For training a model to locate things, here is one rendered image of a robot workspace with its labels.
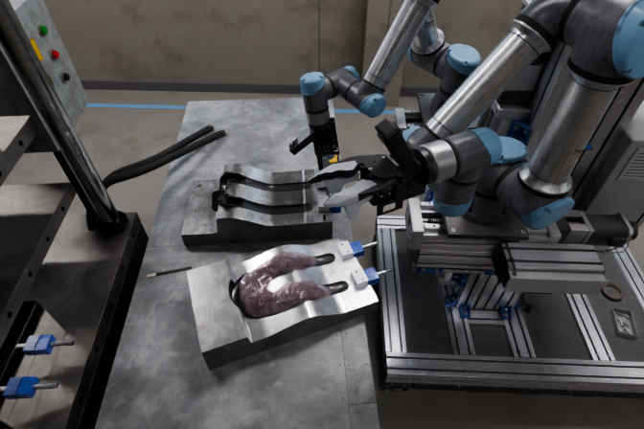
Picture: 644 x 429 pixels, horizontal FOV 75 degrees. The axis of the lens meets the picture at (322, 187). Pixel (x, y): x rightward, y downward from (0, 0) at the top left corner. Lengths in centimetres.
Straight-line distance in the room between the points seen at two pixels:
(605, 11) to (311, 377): 103
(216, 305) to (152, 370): 24
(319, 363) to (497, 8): 285
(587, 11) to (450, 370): 144
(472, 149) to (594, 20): 29
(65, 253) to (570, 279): 158
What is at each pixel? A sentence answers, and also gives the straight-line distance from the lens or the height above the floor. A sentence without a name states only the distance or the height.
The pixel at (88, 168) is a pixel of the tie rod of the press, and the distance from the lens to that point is 148.
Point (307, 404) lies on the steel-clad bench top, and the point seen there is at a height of 80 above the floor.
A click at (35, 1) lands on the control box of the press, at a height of 145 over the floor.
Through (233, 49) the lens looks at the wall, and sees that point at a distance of 356.
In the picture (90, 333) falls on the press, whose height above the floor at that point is 78.
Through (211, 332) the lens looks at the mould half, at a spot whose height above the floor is 91.
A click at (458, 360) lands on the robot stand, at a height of 21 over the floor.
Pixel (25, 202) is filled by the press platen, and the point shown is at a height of 104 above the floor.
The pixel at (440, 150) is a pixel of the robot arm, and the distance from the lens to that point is 77.
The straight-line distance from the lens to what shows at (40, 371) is 141.
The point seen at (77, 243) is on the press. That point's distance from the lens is 169.
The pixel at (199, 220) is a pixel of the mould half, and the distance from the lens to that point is 149.
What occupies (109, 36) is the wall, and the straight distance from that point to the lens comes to 386.
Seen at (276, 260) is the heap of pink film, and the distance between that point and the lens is 126.
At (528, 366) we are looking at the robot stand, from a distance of 204.
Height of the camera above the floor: 195
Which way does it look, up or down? 45 degrees down
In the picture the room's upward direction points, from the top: straight up
